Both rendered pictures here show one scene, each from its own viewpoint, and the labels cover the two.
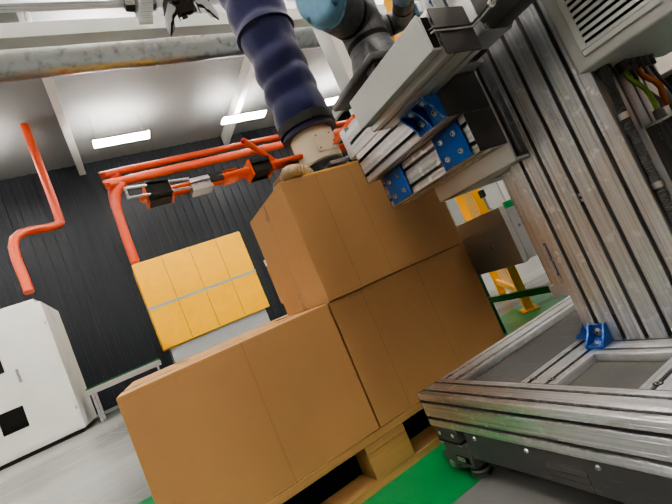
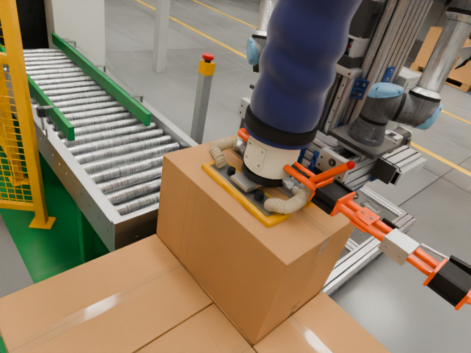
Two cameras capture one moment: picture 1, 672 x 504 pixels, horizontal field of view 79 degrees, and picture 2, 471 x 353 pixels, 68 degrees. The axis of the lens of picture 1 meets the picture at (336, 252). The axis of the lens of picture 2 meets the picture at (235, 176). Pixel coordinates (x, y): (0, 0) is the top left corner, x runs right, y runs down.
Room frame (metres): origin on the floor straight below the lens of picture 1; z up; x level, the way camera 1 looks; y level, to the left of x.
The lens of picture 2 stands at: (2.01, 0.81, 1.63)
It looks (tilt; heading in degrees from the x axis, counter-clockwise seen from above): 34 degrees down; 249
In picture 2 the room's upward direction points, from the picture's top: 13 degrees clockwise
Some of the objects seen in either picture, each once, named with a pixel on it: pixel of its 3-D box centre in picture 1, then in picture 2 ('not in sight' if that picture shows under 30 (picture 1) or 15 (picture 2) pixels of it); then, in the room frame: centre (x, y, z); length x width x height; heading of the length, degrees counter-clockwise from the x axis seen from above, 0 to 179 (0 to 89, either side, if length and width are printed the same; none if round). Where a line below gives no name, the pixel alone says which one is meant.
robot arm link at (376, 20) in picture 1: (356, 19); (383, 101); (1.04, -0.29, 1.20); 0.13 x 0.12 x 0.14; 146
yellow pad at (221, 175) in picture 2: not in sight; (244, 185); (1.64, -0.04, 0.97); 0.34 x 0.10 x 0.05; 117
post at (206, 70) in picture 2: not in sight; (196, 136); (1.56, -1.17, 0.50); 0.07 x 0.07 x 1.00; 28
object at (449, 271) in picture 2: (158, 195); (451, 283); (1.29, 0.45, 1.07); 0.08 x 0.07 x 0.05; 117
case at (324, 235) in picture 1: (353, 232); (247, 225); (1.56, -0.09, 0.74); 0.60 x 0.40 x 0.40; 119
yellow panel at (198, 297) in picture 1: (208, 306); not in sight; (8.62, 2.92, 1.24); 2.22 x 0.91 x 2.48; 117
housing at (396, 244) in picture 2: (200, 185); (398, 246); (1.34, 0.33, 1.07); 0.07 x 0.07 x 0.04; 27
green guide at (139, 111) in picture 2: not in sight; (98, 71); (2.21, -1.91, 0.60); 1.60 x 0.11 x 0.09; 118
